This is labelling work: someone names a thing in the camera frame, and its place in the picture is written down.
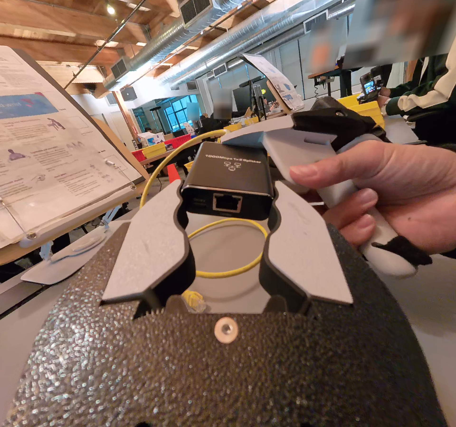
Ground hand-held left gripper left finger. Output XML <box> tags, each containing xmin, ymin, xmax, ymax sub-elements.
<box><xmin>101</xmin><ymin>179</ymin><xmax>197</xmax><ymax>305</ymax></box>

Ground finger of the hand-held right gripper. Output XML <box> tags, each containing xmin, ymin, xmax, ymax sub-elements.
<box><xmin>221</xmin><ymin>115</ymin><xmax>298</xmax><ymax>149</ymax></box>
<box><xmin>262</xmin><ymin>130</ymin><xmax>339</xmax><ymax>185</ymax></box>

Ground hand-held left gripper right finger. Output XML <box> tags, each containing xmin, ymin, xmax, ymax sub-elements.
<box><xmin>258</xmin><ymin>181</ymin><xmax>354</xmax><ymax>313</ymax></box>

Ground black network splitter box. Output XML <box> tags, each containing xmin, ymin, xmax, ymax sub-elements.
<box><xmin>180</xmin><ymin>142</ymin><xmax>275</xmax><ymax>221</ymax></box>

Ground yellow network cable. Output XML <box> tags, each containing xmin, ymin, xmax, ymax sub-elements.
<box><xmin>139</xmin><ymin>129</ymin><xmax>268</xmax><ymax>312</ymax></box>

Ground grey desk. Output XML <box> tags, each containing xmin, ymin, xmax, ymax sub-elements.
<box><xmin>0</xmin><ymin>217</ymin><xmax>456</xmax><ymax>427</ymax></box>

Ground person's right hand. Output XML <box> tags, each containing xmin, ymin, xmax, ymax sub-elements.
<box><xmin>289</xmin><ymin>140</ymin><xmax>456</xmax><ymax>256</ymax></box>

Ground yellow plastic bin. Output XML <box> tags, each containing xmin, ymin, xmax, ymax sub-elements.
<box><xmin>337</xmin><ymin>94</ymin><xmax>385</xmax><ymax>128</ymax></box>

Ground black monitor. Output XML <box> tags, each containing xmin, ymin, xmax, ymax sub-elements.
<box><xmin>232</xmin><ymin>86</ymin><xmax>262</xmax><ymax>114</ymax></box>

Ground black handheld device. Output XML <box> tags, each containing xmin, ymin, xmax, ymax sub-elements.
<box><xmin>360</xmin><ymin>72</ymin><xmax>381</xmax><ymax>104</ymax></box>

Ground instruction sheet stand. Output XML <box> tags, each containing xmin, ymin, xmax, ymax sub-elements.
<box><xmin>0</xmin><ymin>45</ymin><xmax>150</xmax><ymax>285</ymax></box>
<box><xmin>242</xmin><ymin>53</ymin><xmax>305</xmax><ymax>112</ymax></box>

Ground red plastic bin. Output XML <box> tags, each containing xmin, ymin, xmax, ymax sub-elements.
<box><xmin>131</xmin><ymin>138</ymin><xmax>186</xmax><ymax>162</ymax></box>

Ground metal air vent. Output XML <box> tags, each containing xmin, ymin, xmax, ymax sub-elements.
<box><xmin>178</xmin><ymin>0</ymin><xmax>214</xmax><ymax>25</ymax></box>

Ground silver ventilation duct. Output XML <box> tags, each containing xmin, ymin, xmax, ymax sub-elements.
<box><xmin>157</xmin><ymin>0</ymin><xmax>360</xmax><ymax>91</ymax></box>
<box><xmin>103</xmin><ymin>0</ymin><xmax>285</xmax><ymax>91</ymax></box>

